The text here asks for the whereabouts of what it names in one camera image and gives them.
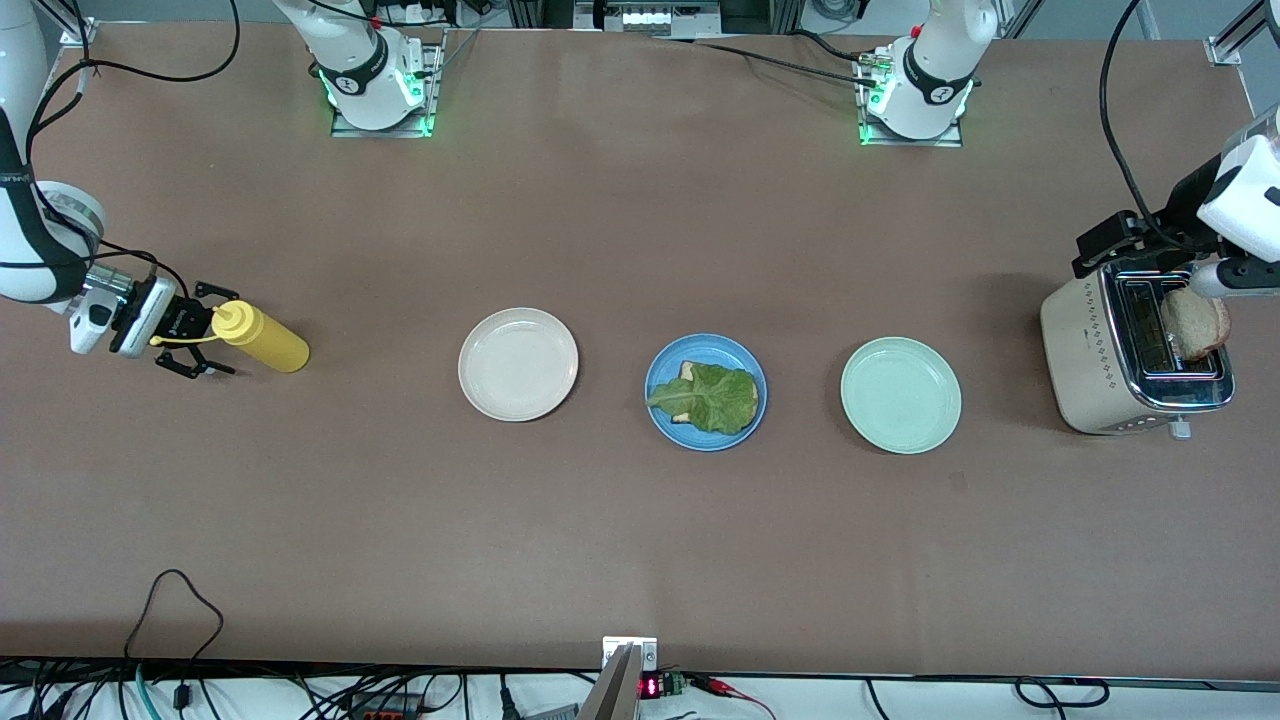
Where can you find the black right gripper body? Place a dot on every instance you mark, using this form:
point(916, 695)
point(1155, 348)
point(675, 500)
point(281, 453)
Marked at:
point(186, 320)

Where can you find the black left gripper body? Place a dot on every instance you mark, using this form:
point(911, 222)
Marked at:
point(1178, 214)

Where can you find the yellow mustard squeeze bottle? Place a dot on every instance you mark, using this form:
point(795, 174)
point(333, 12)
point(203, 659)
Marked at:
point(268, 343)

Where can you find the light crust bread slice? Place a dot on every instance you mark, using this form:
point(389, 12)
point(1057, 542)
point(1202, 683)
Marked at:
point(1195, 330)

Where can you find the green lettuce leaf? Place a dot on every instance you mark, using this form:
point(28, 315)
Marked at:
point(715, 400)

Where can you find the dark crust bread slice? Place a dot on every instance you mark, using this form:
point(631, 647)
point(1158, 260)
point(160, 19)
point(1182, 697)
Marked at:
point(689, 370)

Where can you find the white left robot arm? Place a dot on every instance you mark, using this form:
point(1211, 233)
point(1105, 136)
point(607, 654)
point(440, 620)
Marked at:
point(1250, 210)

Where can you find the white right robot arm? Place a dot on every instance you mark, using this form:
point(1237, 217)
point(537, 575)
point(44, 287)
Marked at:
point(345, 25)

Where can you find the light green round plate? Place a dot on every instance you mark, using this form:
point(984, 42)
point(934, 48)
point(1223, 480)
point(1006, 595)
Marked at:
point(900, 395)

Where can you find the beige round plate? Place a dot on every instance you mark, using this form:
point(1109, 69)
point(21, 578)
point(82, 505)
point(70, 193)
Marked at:
point(518, 365)

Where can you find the blue round plate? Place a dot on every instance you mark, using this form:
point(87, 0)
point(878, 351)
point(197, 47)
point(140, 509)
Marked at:
point(705, 347)

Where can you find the beige chrome toaster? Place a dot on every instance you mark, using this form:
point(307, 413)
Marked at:
point(1085, 350)

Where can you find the silver control box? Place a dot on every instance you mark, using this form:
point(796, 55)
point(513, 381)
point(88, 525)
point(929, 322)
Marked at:
point(650, 18)

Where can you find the circuit board with red display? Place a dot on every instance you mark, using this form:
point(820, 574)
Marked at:
point(652, 687)

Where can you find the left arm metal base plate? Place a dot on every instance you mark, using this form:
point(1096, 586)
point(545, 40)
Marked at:
point(950, 140)

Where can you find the aluminium frame profile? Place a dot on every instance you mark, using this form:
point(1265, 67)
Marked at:
point(82, 36)
point(1235, 40)

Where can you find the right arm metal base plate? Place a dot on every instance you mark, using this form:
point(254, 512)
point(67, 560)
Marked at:
point(345, 130)

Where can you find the silver camera mount bracket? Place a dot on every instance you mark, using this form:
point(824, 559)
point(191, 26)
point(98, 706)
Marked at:
point(645, 650)

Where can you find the grey camera support bar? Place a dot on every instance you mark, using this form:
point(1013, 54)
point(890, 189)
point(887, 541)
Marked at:
point(615, 695)

